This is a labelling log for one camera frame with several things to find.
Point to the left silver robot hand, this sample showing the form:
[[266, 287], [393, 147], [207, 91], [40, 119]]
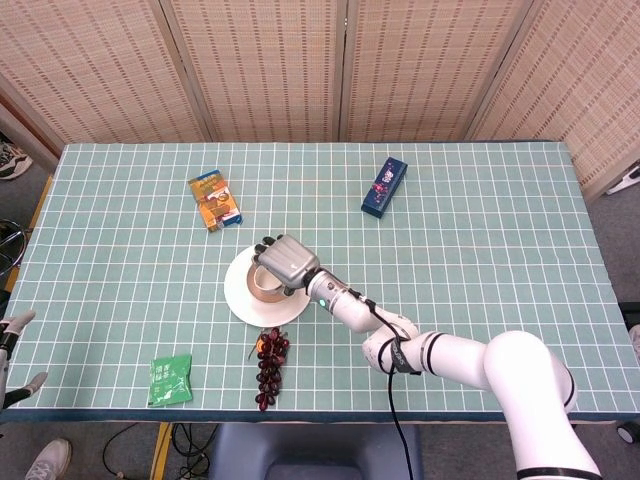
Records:
[[4, 365]]

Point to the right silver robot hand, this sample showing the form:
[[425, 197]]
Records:
[[290, 262]]

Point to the beige bowl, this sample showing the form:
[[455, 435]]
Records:
[[270, 297]]

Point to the white round plate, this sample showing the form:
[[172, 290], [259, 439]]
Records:
[[237, 300]]

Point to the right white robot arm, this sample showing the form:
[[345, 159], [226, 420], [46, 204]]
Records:
[[525, 365]]

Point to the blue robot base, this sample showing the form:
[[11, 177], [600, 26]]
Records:
[[315, 450]]

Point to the orange snack box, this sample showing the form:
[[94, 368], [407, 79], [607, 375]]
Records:
[[216, 202]]

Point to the grey sneaker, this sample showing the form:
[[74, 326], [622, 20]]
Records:
[[47, 460]]

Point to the dark red grape bunch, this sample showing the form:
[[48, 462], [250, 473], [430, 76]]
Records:
[[270, 370]]

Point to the dark blue long box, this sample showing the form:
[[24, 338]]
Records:
[[384, 187]]

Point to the chrome stool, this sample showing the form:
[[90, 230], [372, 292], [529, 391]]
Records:
[[6, 239]]

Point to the green tea packet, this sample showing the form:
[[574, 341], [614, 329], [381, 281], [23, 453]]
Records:
[[170, 381]]

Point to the bamboo folding screen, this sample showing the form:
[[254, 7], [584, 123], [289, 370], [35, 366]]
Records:
[[270, 70]]

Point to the black and white sneaker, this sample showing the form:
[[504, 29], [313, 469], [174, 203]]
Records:
[[12, 162]]

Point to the green grid tablecloth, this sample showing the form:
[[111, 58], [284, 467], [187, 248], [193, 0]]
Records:
[[500, 250]]

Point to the white stand foot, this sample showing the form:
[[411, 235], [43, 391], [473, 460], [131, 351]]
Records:
[[627, 181]]

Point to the light shoe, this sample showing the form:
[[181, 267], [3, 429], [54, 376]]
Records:
[[636, 340]]

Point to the black caster wheel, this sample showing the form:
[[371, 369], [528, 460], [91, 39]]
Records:
[[629, 432]]

